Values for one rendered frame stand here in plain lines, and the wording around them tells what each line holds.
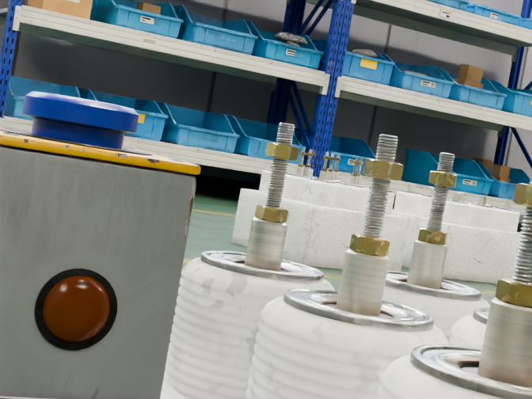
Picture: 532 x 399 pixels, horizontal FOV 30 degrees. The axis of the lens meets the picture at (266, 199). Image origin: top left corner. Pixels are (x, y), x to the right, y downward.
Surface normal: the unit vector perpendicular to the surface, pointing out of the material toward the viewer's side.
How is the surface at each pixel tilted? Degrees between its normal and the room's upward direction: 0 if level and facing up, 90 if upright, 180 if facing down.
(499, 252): 90
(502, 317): 90
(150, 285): 90
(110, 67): 90
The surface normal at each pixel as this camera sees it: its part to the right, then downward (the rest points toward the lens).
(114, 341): 0.41, 0.12
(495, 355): -0.74, -0.09
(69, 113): -0.03, 0.05
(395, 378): -0.71, -0.65
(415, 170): -0.88, -0.07
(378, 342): 0.22, -0.47
